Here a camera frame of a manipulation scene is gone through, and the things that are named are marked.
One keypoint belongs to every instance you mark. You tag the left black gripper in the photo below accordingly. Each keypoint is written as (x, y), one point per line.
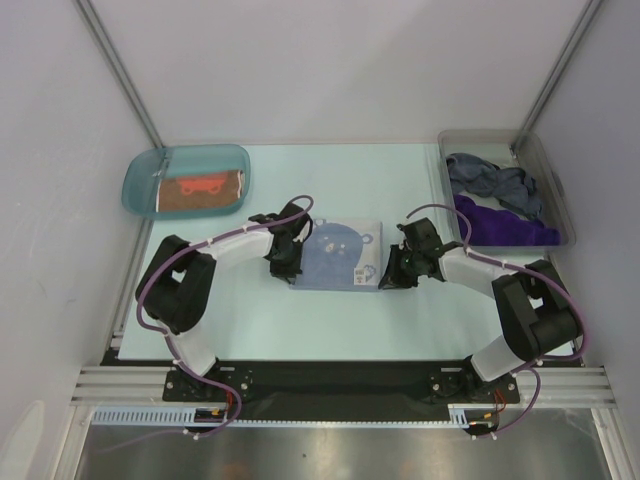
(289, 272)

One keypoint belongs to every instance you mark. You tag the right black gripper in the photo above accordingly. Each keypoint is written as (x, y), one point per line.
(401, 265)

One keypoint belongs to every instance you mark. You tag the light blue towel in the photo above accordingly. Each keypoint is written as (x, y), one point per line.
(342, 255)

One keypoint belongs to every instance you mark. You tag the brown orange towel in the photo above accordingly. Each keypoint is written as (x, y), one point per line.
(200, 192)

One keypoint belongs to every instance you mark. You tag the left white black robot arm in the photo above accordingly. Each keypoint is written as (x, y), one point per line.
(173, 293)

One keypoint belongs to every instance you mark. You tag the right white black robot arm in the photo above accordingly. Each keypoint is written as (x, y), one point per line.
(535, 311)

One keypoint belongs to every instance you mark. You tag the purple towel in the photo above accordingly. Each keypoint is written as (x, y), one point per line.
(491, 227)

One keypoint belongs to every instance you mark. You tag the dark blue grey towel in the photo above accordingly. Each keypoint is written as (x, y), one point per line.
(513, 187)

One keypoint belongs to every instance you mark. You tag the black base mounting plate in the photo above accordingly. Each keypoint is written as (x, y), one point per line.
(341, 391)

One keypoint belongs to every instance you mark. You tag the clear grey plastic bin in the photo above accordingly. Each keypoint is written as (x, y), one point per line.
(494, 147)

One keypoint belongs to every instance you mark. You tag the teal plastic bin lid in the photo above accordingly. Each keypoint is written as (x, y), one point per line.
(148, 169)

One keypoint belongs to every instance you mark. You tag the right aluminium corner post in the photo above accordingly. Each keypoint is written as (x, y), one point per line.
(577, 35)

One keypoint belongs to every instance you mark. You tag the aluminium corner post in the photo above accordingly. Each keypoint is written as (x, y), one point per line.
(107, 48)
(577, 35)

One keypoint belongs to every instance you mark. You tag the left aluminium corner post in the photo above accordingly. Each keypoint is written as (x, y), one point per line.
(107, 48)

